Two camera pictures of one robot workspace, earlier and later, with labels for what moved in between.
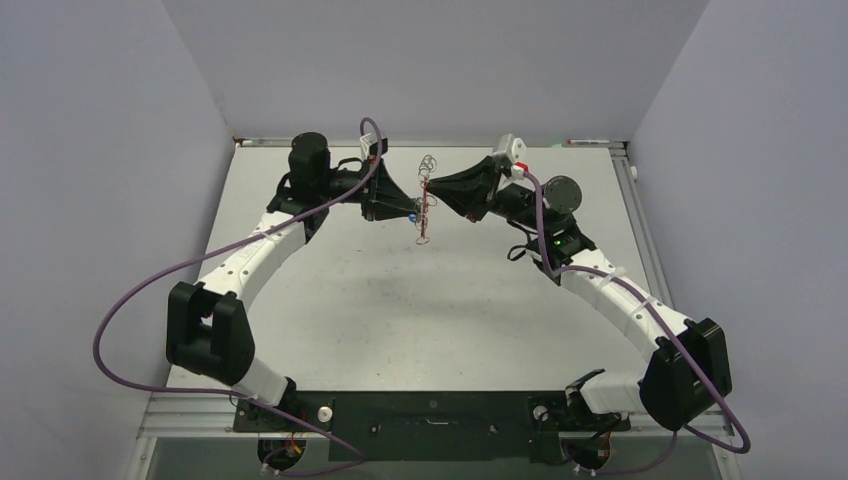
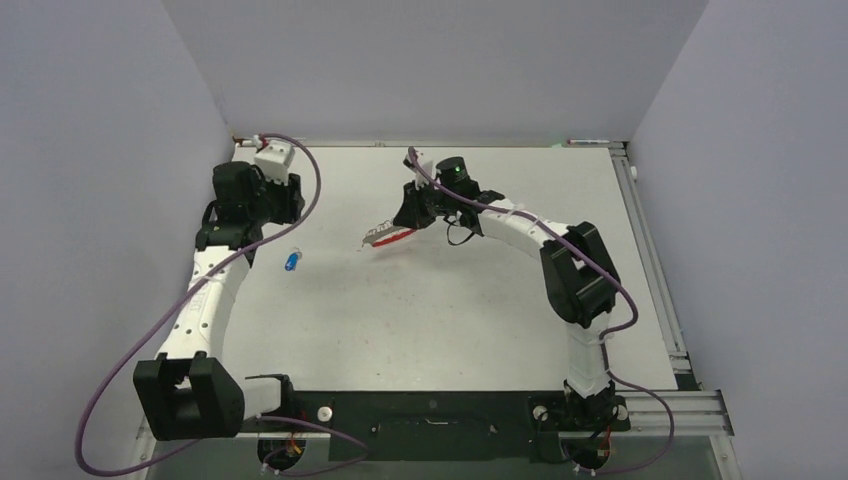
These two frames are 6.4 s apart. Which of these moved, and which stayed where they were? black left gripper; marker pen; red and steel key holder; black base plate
Moved: black left gripper; red and steel key holder
Stayed: black base plate; marker pen
